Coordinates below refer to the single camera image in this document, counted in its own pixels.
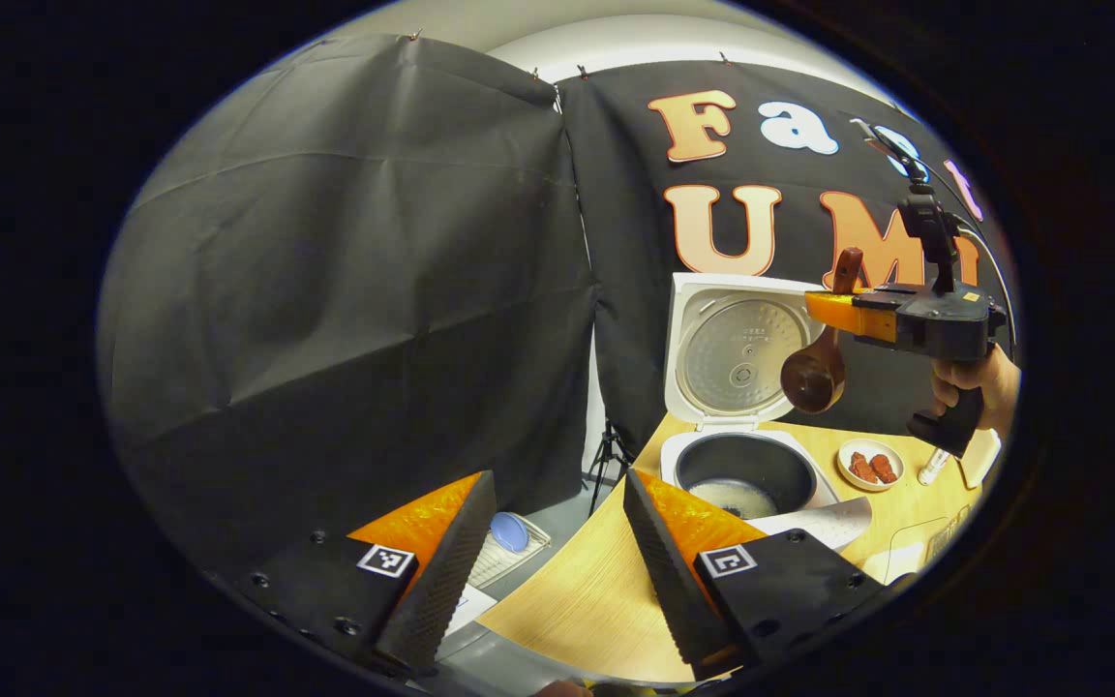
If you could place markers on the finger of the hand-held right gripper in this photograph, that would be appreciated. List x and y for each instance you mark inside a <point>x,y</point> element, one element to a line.
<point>843,310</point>

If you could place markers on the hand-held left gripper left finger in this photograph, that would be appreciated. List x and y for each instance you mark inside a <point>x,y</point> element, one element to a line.
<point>441,581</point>

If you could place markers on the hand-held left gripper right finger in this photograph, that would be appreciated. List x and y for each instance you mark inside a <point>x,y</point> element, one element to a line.
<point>669,581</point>

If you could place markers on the brown wooden spoon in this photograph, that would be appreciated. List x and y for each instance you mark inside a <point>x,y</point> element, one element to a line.
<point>812,378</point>

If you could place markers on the portion of white rice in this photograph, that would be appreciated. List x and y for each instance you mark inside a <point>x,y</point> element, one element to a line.
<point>737,497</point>

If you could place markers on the white rice cooker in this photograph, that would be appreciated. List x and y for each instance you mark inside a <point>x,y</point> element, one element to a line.
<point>741,348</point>

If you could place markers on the tray of rice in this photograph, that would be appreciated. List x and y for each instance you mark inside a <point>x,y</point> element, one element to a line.
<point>906,557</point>

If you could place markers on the white paper sheet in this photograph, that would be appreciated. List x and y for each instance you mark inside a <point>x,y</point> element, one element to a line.
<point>468,610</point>

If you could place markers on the blue oval object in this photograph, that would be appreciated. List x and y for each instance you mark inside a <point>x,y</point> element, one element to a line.
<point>509,532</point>

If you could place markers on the black tripod stand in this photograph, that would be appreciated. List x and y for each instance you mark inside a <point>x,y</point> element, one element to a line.
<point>608,455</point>

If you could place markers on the white toaster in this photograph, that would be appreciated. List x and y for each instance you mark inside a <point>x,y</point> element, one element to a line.
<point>981,460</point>

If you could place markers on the white drink bottle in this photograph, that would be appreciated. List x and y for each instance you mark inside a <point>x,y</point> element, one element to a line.
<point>933,469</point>

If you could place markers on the white round plate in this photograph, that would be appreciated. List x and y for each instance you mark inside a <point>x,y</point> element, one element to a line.
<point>848,460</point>

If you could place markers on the red meat slice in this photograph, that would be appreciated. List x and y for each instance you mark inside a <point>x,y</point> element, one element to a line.
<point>884,468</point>
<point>862,468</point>

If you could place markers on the black backdrop cloth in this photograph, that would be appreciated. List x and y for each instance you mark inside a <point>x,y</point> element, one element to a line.
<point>325,290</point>

